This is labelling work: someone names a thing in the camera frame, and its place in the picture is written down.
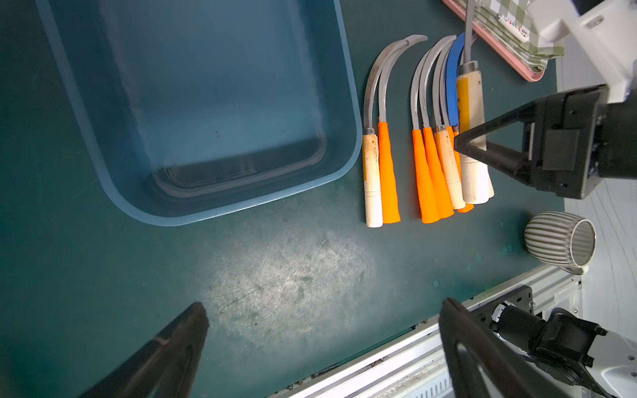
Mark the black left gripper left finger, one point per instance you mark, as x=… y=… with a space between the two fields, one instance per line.
x=166 y=366

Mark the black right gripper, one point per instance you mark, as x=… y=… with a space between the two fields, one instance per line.
x=587 y=139

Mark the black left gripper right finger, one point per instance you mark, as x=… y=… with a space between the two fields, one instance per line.
x=473 y=352

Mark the wooden handle sickle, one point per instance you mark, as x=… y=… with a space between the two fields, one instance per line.
x=371 y=153
x=444 y=132
x=476 y=184
x=424 y=185

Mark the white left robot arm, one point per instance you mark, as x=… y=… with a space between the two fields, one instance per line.
x=510 y=347

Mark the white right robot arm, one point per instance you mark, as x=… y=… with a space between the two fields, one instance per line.
x=606 y=32

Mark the blue plastic storage box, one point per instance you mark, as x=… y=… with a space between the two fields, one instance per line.
x=192 y=110

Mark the grey ribbed mug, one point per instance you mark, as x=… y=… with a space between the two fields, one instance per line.
x=564 y=240

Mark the pink tray with checkered cloth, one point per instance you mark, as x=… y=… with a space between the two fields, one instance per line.
x=507 y=28

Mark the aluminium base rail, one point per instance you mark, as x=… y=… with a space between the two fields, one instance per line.
x=416 y=363

